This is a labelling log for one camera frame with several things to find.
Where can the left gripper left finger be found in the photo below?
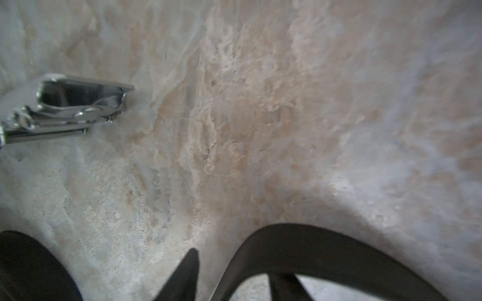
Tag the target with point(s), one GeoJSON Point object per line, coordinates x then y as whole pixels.
{"type": "Point", "coordinates": [182, 284]}

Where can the long black belt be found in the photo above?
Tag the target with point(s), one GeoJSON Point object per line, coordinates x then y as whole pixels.
{"type": "Point", "coordinates": [302, 249]}

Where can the black belt with silver buckle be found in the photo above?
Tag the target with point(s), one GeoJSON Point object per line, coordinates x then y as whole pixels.
{"type": "Point", "coordinates": [49, 107]}

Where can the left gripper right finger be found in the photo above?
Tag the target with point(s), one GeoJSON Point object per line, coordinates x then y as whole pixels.
{"type": "Point", "coordinates": [287, 287]}

